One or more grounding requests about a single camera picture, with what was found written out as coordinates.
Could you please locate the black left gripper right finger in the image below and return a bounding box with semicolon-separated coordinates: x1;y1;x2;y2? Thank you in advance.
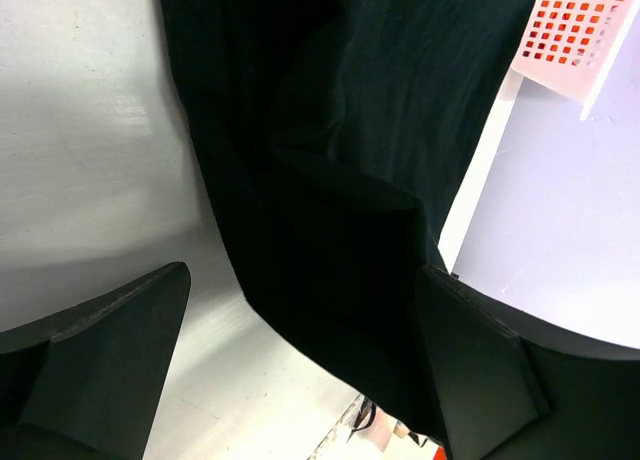
415;267;639;459

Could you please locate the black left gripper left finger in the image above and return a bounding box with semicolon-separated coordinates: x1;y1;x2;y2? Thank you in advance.
1;262;191;459

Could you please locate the black t-shirt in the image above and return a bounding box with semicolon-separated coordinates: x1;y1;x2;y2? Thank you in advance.
159;0;535;440

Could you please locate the white plastic basket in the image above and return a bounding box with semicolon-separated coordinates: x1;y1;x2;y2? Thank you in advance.
511;0;639;120

